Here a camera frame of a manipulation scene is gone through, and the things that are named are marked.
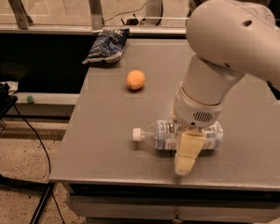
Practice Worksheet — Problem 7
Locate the grey table drawer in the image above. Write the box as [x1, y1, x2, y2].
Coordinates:
[65, 195, 280, 223]

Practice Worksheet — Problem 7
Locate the blue chip bag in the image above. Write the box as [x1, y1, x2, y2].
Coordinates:
[82, 28, 130, 64]

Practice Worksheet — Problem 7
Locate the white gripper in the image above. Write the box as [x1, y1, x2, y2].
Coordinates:
[170, 83, 223, 175]

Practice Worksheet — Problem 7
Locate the clear plastic water bottle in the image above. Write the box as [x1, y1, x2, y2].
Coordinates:
[133, 119, 223, 150]

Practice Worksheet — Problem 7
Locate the left metal railing bracket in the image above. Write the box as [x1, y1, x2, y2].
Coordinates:
[8, 0, 33, 30]

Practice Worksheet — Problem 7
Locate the small green object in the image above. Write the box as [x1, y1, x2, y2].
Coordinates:
[27, 95, 35, 104]

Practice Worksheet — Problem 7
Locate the orange fruit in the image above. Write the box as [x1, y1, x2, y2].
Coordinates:
[126, 70, 146, 91]

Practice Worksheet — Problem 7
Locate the black floor cable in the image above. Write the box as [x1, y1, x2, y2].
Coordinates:
[8, 95, 66, 224]

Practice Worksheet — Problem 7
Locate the black stand leg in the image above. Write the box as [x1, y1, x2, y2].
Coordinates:
[0, 174, 54, 224]

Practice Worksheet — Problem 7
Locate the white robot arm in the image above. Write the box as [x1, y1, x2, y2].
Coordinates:
[173, 0, 280, 175]

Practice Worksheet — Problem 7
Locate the middle metal railing bracket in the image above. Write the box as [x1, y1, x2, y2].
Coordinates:
[89, 0, 104, 31]

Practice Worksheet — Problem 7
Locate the metal railing bracket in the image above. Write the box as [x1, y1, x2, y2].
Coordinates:
[8, 0, 33, 30]
[89, 0, 104, 31]

